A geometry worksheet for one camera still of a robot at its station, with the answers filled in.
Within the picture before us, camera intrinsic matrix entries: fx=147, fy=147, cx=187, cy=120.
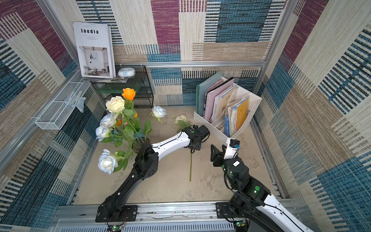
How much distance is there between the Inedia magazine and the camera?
2.49ft

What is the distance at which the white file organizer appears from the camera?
0.89m

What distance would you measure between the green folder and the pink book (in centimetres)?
3
